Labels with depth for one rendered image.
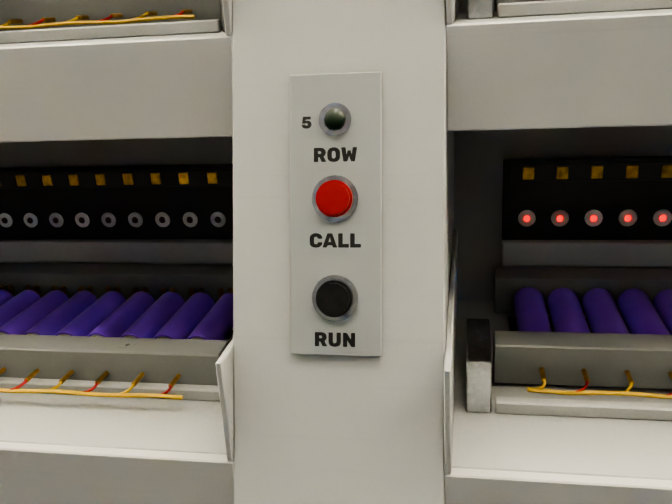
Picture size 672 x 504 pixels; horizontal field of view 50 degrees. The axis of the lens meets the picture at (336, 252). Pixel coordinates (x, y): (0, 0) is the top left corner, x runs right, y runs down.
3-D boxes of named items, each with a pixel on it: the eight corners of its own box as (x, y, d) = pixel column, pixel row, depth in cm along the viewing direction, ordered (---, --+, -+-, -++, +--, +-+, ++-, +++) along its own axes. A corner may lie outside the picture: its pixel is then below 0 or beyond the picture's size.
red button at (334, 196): (351, 217, 31) (351, 179, 31) (315, 217, 31) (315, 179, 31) (355, 217, 32) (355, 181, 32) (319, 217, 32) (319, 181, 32)
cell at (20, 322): (73, 314, 49) (18, 359, 43) (48, 314, 49) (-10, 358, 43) (68, 289, 48) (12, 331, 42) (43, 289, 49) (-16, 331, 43)
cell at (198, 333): (247, 318, 47) (214, 366, 41) (220, 318, 47) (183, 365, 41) (244, 292, 46) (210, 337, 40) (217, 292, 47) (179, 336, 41)
